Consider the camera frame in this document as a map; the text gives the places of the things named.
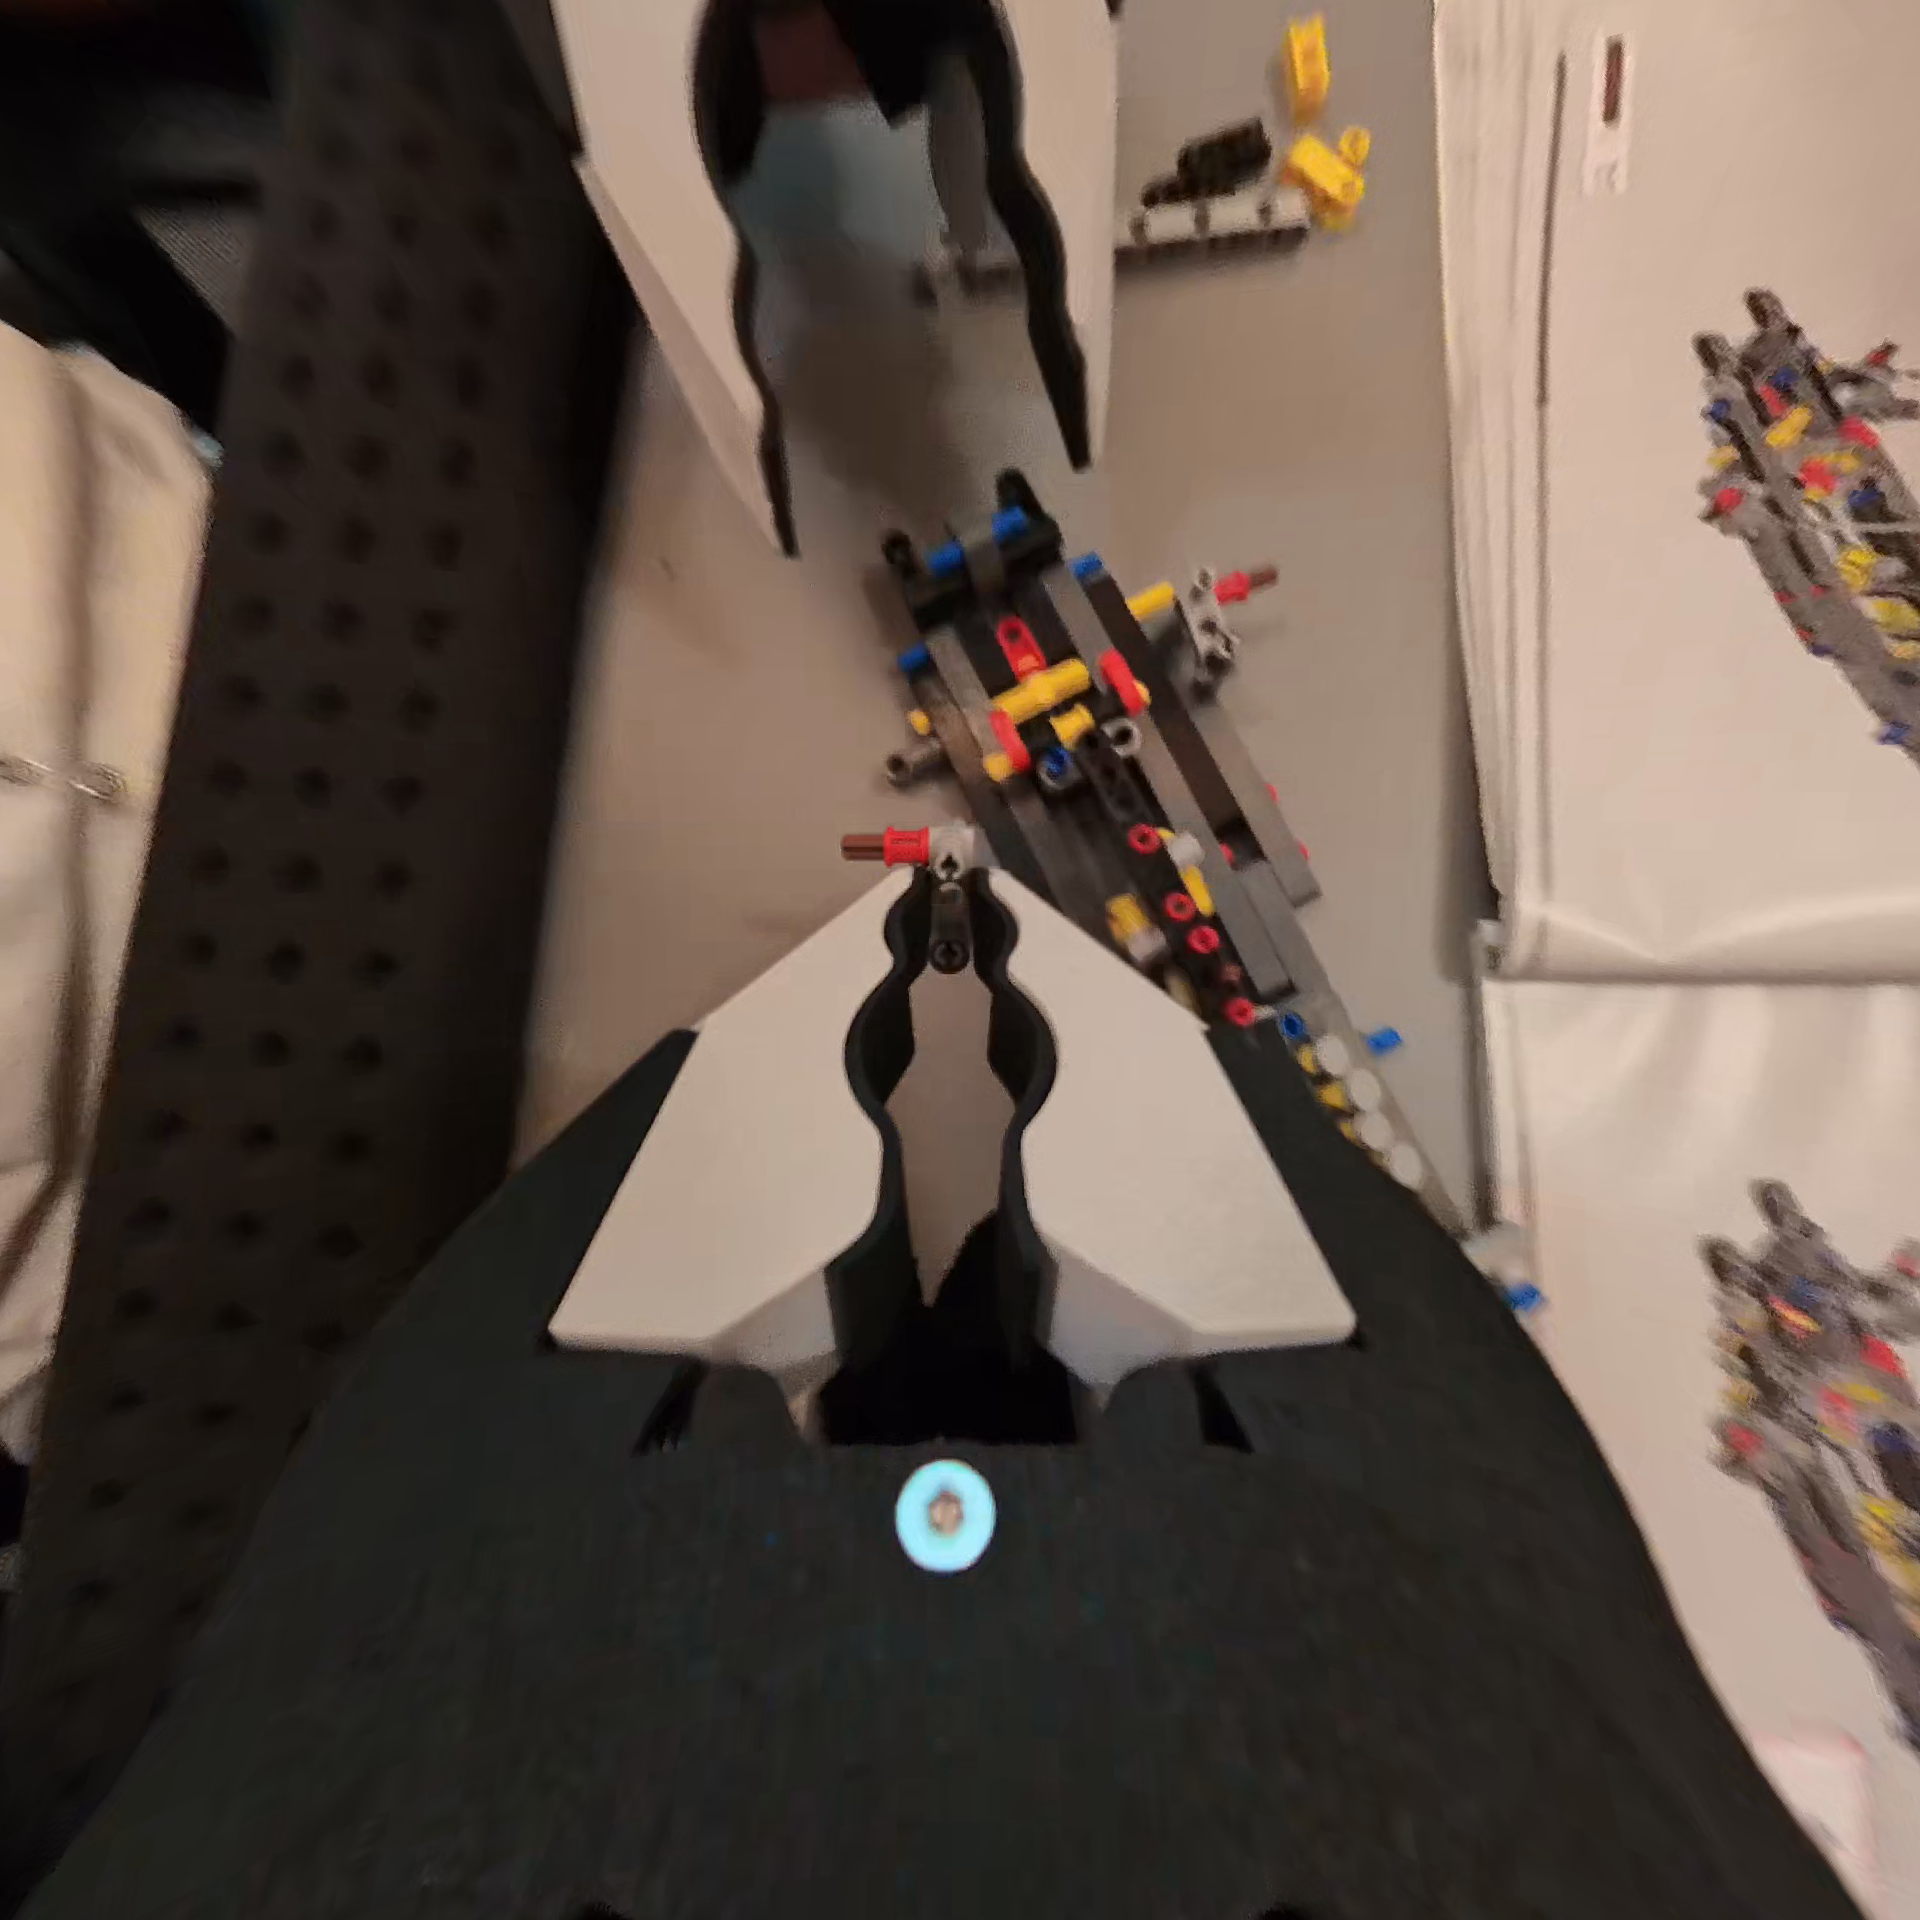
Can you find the long lego car chassis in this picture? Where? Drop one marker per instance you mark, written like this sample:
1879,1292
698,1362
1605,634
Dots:
1079,720

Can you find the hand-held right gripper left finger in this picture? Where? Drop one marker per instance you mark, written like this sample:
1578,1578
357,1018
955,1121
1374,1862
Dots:
735,1184

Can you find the grey lego connector red pin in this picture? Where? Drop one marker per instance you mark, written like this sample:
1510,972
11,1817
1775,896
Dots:
1213,614
944,856

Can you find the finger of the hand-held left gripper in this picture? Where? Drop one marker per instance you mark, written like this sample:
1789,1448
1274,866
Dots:
1072,148
645,181

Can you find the black perforated panel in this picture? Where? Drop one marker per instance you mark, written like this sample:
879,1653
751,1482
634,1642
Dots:
375,675

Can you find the yellow lego piece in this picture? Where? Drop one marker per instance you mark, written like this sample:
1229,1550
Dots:
1306,67

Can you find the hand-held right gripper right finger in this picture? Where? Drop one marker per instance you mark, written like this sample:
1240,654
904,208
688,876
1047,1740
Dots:
1186,1201

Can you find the grey lego beam assembly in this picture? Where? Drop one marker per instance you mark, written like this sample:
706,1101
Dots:
1214,222

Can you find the white lego instruction booklet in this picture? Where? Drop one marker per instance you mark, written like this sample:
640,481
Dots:
1651,675

